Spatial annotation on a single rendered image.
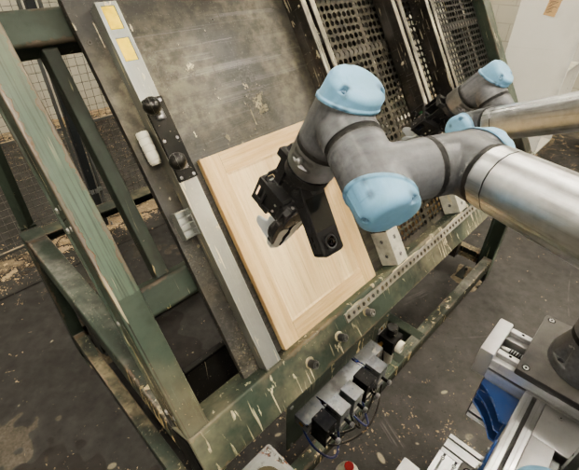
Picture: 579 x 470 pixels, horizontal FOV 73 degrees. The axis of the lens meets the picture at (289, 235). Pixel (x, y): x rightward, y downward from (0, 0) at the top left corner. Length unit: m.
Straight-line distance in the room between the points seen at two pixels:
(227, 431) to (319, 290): 0.46
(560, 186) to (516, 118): 0.55
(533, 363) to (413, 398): 1.17
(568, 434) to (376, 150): 0.85
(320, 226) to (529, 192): 0.29
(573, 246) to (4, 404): 2.41
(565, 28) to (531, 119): 3.75
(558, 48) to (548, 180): 4.29
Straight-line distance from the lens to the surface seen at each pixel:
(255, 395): 1.08
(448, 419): 2.18
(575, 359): 1.06
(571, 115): 0.92
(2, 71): 0.95
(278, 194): 0.61
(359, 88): 0.48
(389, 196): 0.42
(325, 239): 0.60
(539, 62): 4.76
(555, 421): 1.14
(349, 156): 0.45
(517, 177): 0.45
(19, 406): 2.46
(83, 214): 0.89
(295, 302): 1.15
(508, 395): 1.19
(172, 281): 1.02
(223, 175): 1.05
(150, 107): 0.87
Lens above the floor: 1.80
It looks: 36 degrees down
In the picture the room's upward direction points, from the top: straight up
